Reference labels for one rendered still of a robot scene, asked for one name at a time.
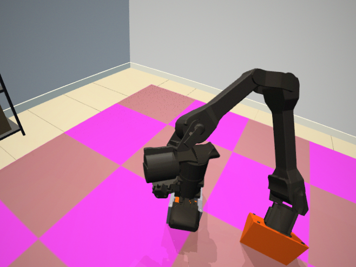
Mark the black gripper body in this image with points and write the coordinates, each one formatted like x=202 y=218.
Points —
x=186 y=216

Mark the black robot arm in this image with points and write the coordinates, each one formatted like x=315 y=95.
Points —
x=162 y=165

